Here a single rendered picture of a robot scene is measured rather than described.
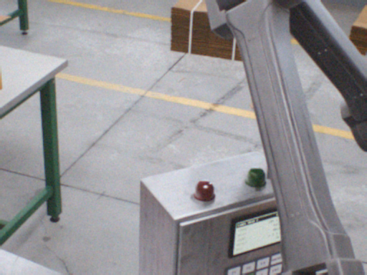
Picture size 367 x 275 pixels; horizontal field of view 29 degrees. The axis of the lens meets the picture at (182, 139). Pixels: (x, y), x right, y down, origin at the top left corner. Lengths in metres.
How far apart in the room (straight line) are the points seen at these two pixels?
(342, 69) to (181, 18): 4.00
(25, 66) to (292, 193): 2.23
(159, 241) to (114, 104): 3.48
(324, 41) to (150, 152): 2.86
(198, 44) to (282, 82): 4.25
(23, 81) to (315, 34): 1.91
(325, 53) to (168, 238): 0.36
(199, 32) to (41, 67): 2.28
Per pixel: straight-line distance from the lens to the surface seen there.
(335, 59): 1.02
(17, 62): 2.93
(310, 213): 0.74
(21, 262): 1.76
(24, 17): 5.32
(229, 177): 0.86
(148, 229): 0.87
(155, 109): 4.25
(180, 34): 5.04
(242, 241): 0.85
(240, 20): 0.83
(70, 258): 3.08
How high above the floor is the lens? 1.94
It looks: 29 degrees down
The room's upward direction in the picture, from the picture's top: 3 degrees clockwise
